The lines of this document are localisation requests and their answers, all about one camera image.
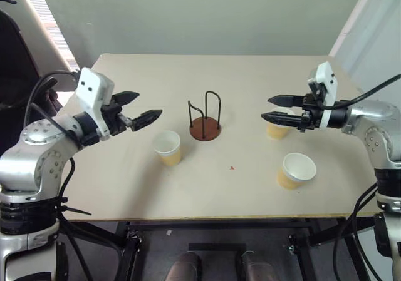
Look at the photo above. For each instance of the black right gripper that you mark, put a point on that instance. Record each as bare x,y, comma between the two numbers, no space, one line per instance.
310,113

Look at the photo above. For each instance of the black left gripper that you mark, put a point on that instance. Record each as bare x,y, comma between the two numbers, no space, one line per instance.
113,118

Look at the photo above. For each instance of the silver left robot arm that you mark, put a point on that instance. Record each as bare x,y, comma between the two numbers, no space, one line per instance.
34,156

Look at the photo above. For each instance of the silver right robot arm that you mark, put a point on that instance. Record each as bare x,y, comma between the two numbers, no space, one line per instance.
372,118

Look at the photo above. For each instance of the yellow paper cup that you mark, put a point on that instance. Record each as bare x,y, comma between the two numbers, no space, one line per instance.
168,148
277,127
296,171

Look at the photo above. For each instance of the black chair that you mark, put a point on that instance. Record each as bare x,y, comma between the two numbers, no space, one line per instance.
18,74

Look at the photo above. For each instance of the dark rounded robot foot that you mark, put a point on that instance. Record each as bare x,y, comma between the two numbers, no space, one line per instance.
257,267
185,267

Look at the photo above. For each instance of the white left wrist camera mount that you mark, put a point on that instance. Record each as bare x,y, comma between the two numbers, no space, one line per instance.
93,90

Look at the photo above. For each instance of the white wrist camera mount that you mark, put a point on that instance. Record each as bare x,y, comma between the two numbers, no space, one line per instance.
326,84
93,90

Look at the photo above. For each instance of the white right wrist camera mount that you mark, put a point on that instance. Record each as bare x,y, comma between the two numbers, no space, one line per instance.
326,84

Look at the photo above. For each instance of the black metal table frame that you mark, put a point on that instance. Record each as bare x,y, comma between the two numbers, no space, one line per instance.
219,234

